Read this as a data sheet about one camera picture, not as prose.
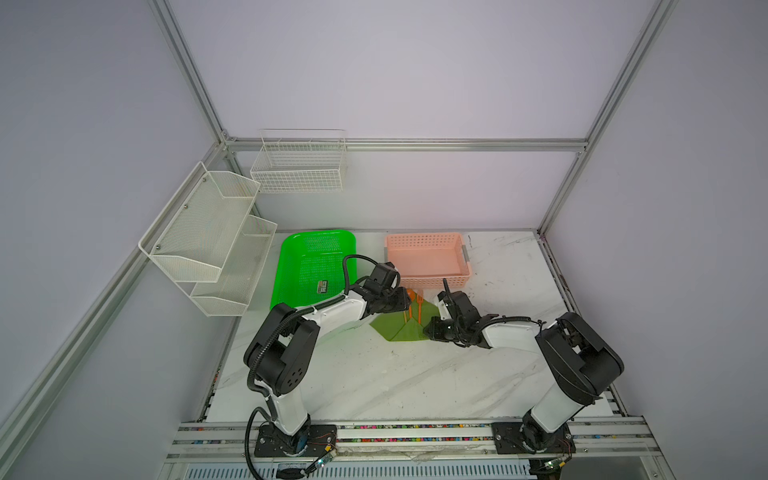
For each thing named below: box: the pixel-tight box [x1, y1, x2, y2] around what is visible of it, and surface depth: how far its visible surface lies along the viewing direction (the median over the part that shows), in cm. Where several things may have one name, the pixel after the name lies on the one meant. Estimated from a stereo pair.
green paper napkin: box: [369, 296, 439, 341], surface depth 95 cm
